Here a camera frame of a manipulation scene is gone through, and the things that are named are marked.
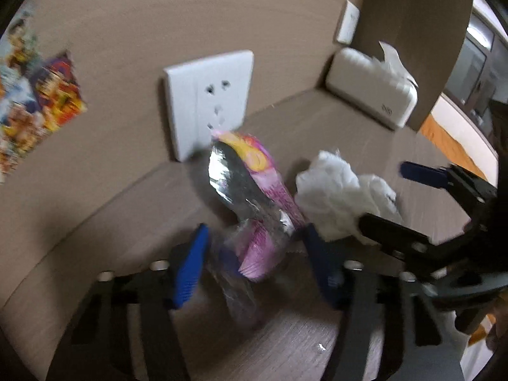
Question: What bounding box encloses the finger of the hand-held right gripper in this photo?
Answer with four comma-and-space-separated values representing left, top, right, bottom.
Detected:
357, 213, 434, 261
400, 161, 498, 207

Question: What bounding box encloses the white tissue sheet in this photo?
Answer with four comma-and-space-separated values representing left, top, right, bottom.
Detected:
378, 41, 418, 88

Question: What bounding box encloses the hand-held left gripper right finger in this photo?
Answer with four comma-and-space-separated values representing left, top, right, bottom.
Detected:
302, 223, 465, 381

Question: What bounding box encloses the white tissue box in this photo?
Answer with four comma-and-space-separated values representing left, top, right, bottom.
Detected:
325, 47, 418, 130

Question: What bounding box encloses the white wall switch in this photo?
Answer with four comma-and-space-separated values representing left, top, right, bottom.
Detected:
335, 0, 361, 45

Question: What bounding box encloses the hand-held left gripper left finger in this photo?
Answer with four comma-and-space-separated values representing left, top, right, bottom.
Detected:
45, 222, 211, 381

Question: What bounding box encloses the clear plastic bag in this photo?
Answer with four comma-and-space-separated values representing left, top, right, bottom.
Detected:
206, 222, 260, 330

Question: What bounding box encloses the white wall socket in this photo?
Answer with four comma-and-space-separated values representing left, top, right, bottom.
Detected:
164, 50, 255, 163

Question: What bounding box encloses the glass pane with dark frame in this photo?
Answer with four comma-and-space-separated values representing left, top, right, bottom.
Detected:
444, 8, 508, 128

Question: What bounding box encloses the colourful cartoon wall sticker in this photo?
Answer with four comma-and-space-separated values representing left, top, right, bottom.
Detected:
0, 4, 89, 185

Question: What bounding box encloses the bed with orange blanket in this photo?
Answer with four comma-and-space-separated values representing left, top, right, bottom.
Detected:
420, 114, 498, 181

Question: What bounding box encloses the pink foil snack wrapper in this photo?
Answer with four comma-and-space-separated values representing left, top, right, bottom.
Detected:
208, 129, 306, 282

